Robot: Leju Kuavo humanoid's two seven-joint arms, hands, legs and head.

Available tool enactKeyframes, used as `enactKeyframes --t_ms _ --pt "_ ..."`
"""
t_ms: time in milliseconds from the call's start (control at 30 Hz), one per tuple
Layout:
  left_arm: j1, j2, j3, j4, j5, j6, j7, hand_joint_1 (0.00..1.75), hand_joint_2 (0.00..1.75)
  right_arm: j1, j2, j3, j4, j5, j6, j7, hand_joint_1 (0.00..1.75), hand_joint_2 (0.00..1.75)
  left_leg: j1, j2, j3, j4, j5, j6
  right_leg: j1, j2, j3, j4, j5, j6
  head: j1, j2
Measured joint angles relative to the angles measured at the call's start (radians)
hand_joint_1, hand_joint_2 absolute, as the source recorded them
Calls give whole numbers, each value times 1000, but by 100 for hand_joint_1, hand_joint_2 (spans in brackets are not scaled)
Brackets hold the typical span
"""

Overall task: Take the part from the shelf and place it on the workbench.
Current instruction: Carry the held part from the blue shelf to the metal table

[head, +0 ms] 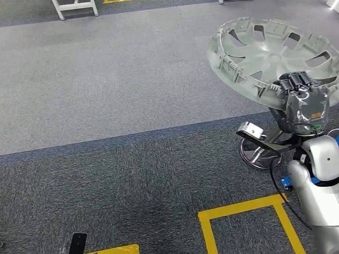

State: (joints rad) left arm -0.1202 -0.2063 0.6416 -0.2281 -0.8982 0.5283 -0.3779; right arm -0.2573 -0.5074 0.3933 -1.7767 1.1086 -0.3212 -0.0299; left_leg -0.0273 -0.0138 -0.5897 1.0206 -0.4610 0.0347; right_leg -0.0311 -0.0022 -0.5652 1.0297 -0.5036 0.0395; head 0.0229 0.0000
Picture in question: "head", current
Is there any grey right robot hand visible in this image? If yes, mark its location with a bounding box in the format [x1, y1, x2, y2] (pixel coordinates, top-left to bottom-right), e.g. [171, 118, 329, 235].
[270, 71, 330, 137]

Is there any silver plastic hubcap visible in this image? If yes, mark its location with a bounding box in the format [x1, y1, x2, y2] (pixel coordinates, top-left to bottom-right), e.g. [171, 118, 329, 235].
[207, 16, 339, 110]

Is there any yellow floor tape square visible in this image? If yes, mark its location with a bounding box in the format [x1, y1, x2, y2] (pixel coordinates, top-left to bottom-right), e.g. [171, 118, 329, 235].
[198, 194, 307, 254]

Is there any black right wrist camera bracket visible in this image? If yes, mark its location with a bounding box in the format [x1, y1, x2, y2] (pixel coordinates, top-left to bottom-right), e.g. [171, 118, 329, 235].
[236, 130, 303, 153]

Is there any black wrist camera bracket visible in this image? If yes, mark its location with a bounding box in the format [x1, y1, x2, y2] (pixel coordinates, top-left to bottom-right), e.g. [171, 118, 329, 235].
[69, 233, 88, 254]
[236, 130, 303, 153]

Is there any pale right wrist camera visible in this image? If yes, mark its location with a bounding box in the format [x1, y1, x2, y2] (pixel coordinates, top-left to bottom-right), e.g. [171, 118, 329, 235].
[239, 121, 263, 140]

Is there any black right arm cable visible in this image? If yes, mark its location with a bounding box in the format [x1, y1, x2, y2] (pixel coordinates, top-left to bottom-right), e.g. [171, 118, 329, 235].
[270, 158, 313, 230]

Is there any chrome stanchion post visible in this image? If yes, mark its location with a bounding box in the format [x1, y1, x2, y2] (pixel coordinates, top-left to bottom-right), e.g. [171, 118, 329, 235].
[239, 126, 282, 171]

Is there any white table leg frame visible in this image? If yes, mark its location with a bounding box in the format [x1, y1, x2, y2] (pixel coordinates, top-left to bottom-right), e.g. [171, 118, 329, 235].
[51, 0, 99, 21]

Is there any black left wrist camera bracket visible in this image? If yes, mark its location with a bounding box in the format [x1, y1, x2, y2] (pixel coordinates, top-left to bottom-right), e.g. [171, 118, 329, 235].
[69, 233, 88, 254]

